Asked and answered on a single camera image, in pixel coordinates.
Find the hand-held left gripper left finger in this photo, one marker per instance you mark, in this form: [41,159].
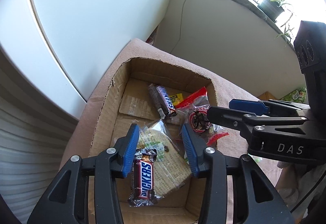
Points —
[130,152]

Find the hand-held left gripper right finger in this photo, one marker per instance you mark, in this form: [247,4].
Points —
[191,152]

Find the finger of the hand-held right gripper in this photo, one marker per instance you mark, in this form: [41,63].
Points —
[247,106]
[224,118]

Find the clear wafer packet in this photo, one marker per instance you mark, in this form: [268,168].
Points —
[168,163]

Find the brown chocolate bar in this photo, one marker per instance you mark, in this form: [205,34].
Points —
[142,178]

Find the red nut packet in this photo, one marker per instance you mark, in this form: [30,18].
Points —
[196,109]

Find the small yellow candy packet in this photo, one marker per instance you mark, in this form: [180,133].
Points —
[177,98]

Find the purple snack bar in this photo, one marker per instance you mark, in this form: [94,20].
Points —
[160,98]

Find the cardboard box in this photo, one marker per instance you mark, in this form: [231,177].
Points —
[132,86]

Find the green printed box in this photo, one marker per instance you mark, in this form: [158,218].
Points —
[295,95]

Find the potted spider plant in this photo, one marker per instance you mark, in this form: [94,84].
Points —
[271,6]

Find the white ribbed panel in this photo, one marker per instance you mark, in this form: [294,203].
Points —
[30,150]

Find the white wardrobe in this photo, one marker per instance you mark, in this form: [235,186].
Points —
[89,23]

